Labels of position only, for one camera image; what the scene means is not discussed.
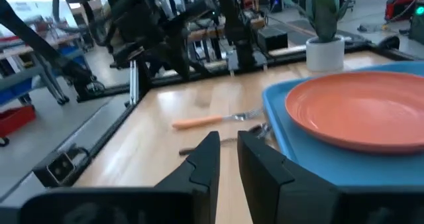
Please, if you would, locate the orange ceramic plate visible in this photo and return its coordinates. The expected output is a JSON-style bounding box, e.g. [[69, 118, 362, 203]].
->
[[284, 70, 424, 154]]

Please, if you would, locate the fork with orange handle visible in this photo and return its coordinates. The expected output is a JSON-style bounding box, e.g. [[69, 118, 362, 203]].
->
[[171, 107, 264, 131]]

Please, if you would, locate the red equipment case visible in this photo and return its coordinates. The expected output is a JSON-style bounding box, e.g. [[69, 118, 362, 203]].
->
[[384, 0, 424, 23]]

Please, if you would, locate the green plant in white pot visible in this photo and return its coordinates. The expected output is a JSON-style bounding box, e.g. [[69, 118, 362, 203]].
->
[[281, 0, 362, 73]]

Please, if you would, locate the black diagonal frame strut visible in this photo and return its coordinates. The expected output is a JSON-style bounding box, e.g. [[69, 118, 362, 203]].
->
[[0, 0, 100, 102]]

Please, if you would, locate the blue plastic tray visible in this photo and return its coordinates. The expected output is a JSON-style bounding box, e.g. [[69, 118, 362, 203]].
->
[[261, 60, 424, 188]]

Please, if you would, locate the device with green light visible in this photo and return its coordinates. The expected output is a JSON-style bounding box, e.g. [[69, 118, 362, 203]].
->
[[409, 1, 424, 46]]

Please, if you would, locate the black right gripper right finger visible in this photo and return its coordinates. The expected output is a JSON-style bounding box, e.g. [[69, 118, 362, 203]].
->
[[237, 130, 424, 224]]

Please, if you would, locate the small black box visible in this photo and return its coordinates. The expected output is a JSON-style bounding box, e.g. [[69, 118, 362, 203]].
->
[[256, 27, 289, 53]]

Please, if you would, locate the black table-level camera box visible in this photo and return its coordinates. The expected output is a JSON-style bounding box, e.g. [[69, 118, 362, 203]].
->
[[32, 144, 91, 188]]

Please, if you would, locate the red plastic bin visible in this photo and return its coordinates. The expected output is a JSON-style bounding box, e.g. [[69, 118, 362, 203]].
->
[[0, 104, 36, 142]]

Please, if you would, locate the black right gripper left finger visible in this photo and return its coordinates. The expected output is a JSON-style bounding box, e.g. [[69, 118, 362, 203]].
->
[[18, 131, 221, 224]]

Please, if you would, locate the dark metal spoon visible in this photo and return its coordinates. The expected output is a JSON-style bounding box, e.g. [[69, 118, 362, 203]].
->
[[178, 123, 274, 156]]

